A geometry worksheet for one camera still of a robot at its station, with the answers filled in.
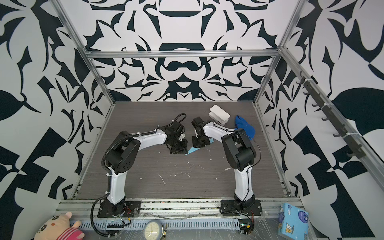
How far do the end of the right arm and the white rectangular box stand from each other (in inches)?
9.0

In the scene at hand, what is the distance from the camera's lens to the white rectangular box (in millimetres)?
1056

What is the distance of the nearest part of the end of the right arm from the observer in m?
0.74
